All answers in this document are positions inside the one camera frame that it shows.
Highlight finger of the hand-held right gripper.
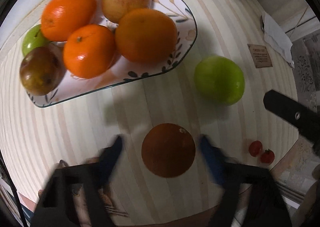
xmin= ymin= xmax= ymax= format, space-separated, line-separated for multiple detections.
xmin=263 ymin=89 xmax=320 ymax=142

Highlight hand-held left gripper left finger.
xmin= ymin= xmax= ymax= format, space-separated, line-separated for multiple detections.
xmin=31 ymin=135 xmax=124 ymax=227

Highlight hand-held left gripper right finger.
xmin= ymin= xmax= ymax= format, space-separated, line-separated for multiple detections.
xmin=199 ymin=134 xmax=293 ymax=227

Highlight dark reddish brown round fruit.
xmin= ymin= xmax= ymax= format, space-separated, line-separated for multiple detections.
xmin=141 ymin=123 xmax=196 ymax=178

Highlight green apple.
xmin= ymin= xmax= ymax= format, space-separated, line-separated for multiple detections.
xmin=22 ymin=24 xmax=52 ymax=57
xmin=194 ymin=55 xmax=245 ymax=107

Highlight olive brown round fruit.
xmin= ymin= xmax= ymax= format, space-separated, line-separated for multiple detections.
xmin=19 ymin=46 xmax=63 ymax=96

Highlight large orange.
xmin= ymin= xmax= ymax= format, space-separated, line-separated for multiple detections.
xmin=115 ymin=8 xmax=178 ymax=63

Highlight floral oval ceramic plate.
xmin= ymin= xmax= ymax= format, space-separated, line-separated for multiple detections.
xmin=26 ymin=0 xmax=198 ymax=108

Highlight red cherry tomato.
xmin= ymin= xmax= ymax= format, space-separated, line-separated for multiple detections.
xmin=249 ymin=140 xmax=263 ymax=157
xmin=260 ymin=149 xmax=275 ymax=164

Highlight patterned frosted glass door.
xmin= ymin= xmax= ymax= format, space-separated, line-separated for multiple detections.
xmin=291 ymin=34 xmax=320 ymax=112

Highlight small brown card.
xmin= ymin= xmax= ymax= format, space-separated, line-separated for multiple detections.
xmin=247 ymin=43 xmax=273 ymax=68

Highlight striped cat print tablecloth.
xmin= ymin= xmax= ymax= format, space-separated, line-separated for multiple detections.
xmin=0 ymin=0 xmax=300 ymax=227

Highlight white folded cloth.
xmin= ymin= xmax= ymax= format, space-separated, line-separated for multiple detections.
xmin=261 ymin=13 xmax=295 ymax=66

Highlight white charger cable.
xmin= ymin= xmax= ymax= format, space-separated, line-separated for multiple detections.
xmin=293 ymin=5 xmax=309 ymax=31

